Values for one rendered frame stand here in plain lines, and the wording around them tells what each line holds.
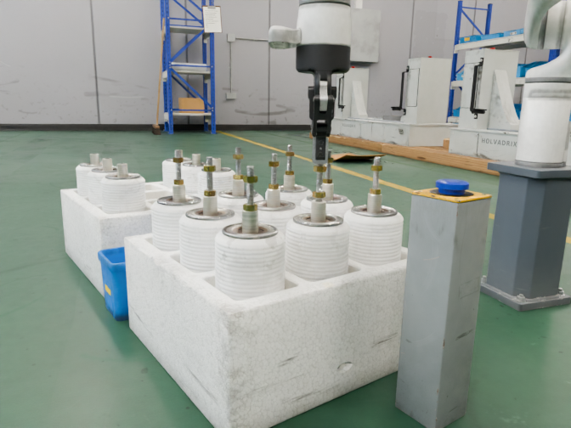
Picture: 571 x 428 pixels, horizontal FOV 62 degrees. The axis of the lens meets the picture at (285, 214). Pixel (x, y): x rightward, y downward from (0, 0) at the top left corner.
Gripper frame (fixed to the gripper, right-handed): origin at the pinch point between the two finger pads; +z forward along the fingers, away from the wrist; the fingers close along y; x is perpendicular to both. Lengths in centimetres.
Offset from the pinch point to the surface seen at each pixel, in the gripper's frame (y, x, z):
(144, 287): 5.3, 28.5, 24.0
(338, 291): -7.5, -2.8, 18.7
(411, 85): 348, -91, -23
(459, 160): 264, -108, 30
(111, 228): 27, 42, 20
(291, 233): -2.7, 3.8, 11.8
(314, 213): -1.0, 0.5, 9.2
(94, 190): 42, 51, 14
